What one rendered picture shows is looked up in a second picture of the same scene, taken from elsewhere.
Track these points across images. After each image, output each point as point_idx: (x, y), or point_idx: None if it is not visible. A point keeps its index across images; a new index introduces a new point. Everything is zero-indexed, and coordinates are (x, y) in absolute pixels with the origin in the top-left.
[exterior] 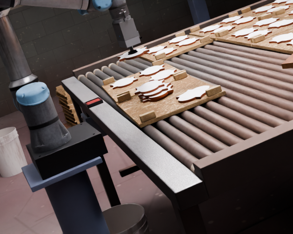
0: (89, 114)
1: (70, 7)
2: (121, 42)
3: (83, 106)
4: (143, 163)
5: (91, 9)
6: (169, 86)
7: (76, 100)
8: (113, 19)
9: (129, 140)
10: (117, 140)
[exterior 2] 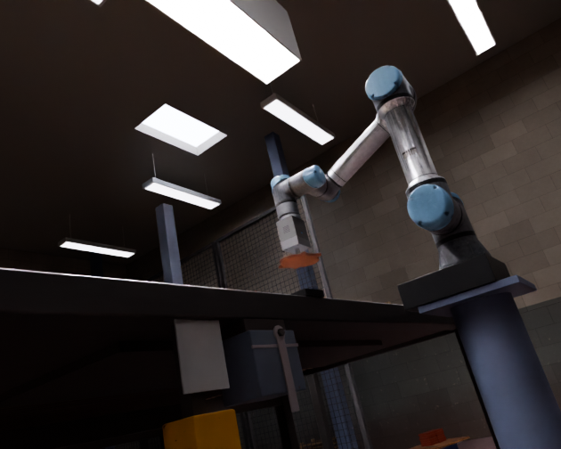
0: (313, 313)
1: (353, 174)
2: (302, 239)
3: (278, 303)
4: None
5: (337, 191)
6: None
7: (206, 303)
8: (296, 213)
9: None
10: (416, 312)
